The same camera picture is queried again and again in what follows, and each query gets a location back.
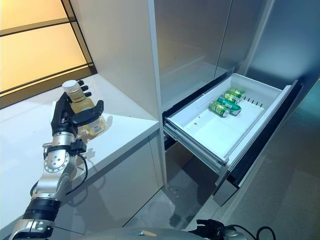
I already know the white counter cabinet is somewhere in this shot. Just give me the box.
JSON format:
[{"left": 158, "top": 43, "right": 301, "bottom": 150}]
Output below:
[{"left": 0, "top": 74, "right": 166, "bottom": 240}]

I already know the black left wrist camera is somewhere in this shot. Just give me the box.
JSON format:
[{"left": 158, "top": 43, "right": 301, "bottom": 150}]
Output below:
[{"left": 70, "top": 139, "right": 87, "bottom": 153}]

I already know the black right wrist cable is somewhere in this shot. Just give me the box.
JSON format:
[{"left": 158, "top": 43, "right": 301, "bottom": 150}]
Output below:
[{"left": 237, "top": 224, "right": 277, "bottom": 240}]

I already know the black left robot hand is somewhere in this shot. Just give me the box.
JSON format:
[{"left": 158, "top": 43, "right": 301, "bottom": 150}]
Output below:
[{"left": 50, "top": 79, "right": 105, "bottom": 137}]

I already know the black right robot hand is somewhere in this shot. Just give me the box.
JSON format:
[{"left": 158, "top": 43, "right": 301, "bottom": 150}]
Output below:
[{"left": 196, "top": 219, "right": 226, "bottom": 240}]

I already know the light green drink can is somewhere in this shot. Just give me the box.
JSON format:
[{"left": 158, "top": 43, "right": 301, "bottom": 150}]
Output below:
[
  {"left": 222, "top": 92, "right": 241, "bottom": 104},
  {"left": 209, "top": 100, "right": 231, "bottom": 118},
  {"left": 227, "top": 87, "right": 246, "bottom": 99}
]

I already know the white tall side panel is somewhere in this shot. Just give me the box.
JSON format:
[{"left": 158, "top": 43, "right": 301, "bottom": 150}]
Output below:
[{"left": 147, "top": 0, "right": 169, "bottom": 191}]

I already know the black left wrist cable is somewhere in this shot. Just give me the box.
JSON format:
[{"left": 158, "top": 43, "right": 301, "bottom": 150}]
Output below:
[{"left": 58, "top": 151, "right": 89, "bottom": 201}]

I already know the dark green drink can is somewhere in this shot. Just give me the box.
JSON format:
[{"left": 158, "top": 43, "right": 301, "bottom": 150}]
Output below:
[{"left": 216, "top": 96, "right": 242, "bottom": 117}]

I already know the white fridge drawer steel front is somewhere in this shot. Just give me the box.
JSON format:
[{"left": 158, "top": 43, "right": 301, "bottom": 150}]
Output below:
[{"left": 162, "top": 73, "right": 304, "bottom": 207}]

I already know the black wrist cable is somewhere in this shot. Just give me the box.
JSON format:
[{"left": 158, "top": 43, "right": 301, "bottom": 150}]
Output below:
[
  {"left": 58, "top": 151, "right": 89, "bottom": 201},
  {"left": 237, "top": 224, "right": 277, "bottom": 240}
]

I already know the yellow juice bottle white cap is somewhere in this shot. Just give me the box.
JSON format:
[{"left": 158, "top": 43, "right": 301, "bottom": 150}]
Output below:
[{"left": 61, "top": 80, "right": 109, "bottom": 139}]

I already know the stainless steel fridge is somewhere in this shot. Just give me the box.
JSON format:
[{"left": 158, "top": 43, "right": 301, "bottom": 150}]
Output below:
[{"left": 152, "top": 0, "right": 320, "bottom": 201}]

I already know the black framed window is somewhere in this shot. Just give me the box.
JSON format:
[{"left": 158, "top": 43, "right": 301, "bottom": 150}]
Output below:
[{"left": 0, "top": 0, "right": 98, "bottom": 110}]

